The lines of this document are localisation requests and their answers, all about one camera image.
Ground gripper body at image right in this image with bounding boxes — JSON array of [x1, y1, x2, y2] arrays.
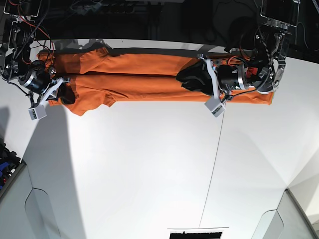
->
[[197, 54, 254, 102]]

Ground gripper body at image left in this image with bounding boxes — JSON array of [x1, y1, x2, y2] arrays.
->
[[17, 60, 70, 107]]

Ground orange t-shirt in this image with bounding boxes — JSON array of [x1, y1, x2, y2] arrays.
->
[[37, 47, 275, 117]]

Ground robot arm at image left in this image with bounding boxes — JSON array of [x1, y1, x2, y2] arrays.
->
[[1, 29, 217, 119]]

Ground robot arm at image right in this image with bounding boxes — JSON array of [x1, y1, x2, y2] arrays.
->
[[176, 0, 301, 104]]

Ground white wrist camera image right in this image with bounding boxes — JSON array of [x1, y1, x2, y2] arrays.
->
[[204, 97, 225, 118]]

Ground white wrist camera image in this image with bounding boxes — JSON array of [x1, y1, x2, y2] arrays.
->
[[28, 105, 47, 120], [204, 97, 225, 118]]

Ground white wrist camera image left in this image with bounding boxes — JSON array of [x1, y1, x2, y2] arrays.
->
[[28, 105, 47, 120]]

